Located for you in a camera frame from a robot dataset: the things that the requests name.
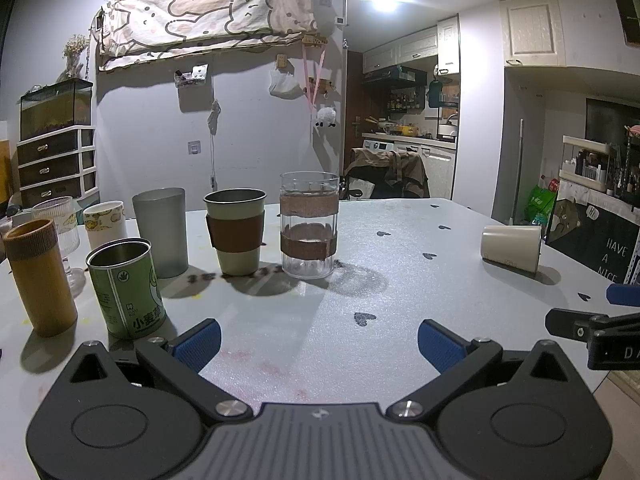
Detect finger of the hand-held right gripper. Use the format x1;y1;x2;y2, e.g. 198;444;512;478
545;308;609;343
606;283;640;306

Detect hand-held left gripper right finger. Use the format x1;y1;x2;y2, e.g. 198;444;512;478
386;319;577;424

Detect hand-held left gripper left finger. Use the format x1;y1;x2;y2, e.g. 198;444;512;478
66;318;254;424

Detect cream cup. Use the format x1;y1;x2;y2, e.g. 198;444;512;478
480;223;544;276

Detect green cup with brown sleeve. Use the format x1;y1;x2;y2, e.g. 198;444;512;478
203;188;267;276

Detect grey frosted cup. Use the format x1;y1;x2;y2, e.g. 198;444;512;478
131;187;190;279

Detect glass cup with cork bands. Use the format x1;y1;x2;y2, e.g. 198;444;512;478
279;171;341;281

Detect brown bamboo cup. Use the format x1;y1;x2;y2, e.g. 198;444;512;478
2;218;79;338

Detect black printed cloth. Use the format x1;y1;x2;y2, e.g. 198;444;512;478
544;194;640;287

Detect grey heart print table cover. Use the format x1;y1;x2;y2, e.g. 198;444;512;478
0;197;640;413

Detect green tin can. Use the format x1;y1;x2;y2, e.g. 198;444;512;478
85;237;167;341

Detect green plastic bag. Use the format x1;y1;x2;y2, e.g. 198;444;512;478
523;184;559;225

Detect storage shelf rack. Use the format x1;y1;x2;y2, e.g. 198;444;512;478
558;124;640;197

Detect white printed mug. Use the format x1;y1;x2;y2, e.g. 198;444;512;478
82;200;128;252

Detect chair draped with clothes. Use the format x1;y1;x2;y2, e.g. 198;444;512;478
343;147;430;200

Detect ribbed glass goblet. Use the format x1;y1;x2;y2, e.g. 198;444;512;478
31;196;87;299

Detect white drawer cabinet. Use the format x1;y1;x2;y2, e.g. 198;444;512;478
16;125;97;209

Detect glass fish tank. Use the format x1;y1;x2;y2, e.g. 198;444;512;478
19;78;94;141

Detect pink ribbon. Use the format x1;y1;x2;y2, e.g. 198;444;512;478
301;44;327;112

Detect kitchen upper cabinets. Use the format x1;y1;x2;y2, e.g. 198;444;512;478
362;15;460;74

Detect dried flower bunch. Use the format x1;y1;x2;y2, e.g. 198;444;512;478
61;34;91;80

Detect printed blanket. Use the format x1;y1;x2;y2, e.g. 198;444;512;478
92;0;319;72

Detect mop handle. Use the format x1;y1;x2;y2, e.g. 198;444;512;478
509;118;525;225

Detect hanging white cable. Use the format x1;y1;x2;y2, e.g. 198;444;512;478
206;99;222;192

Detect clear wall organizer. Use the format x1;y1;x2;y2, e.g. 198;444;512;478
174;63;209;89

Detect white wall cabinet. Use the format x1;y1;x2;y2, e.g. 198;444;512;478
499;0;560;67

